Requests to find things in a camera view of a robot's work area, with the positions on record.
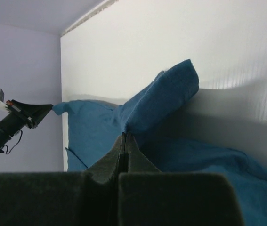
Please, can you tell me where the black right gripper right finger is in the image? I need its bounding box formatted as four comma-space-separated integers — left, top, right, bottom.
118, 134, 244, 226

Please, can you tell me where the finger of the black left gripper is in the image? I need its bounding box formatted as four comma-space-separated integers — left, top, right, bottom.
33, 104, 53, 127

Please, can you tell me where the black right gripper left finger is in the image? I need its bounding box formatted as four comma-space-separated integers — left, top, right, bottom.
0, 134, 126, 226

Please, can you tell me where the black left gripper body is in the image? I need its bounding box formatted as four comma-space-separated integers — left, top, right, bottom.
0, 100, 44, 141

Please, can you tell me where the teal blue t-shirt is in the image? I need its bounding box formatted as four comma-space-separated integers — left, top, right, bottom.
53, 60, 267, 226

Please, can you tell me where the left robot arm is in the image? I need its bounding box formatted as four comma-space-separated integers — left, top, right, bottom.
0, 100, 53, 154

